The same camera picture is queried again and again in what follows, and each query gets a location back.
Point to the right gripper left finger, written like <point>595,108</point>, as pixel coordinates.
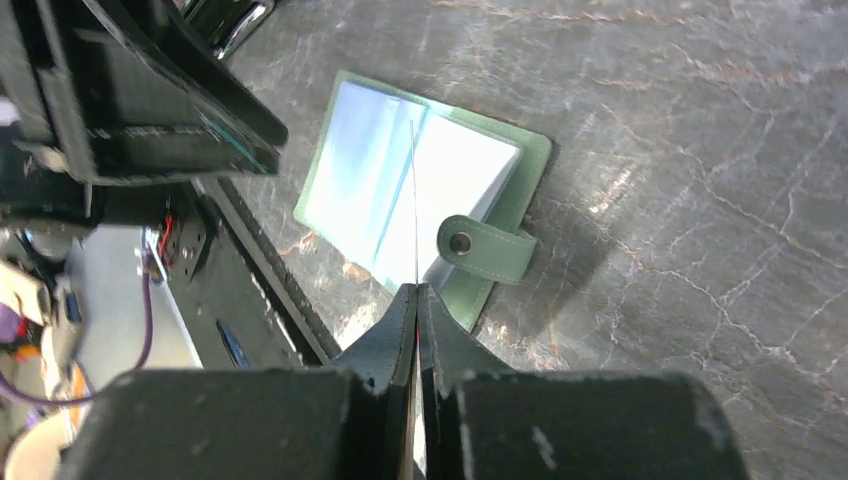
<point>350,419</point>

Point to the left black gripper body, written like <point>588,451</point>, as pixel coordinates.
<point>36,185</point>

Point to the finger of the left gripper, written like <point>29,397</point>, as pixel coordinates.
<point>126,115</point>
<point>164,26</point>

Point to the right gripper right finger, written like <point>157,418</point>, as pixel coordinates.
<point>485,420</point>

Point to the green card holder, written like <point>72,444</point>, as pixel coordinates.
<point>414,190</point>

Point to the black poker chip case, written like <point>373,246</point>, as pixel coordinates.
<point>225,25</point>

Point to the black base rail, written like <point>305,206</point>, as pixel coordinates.
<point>238,301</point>

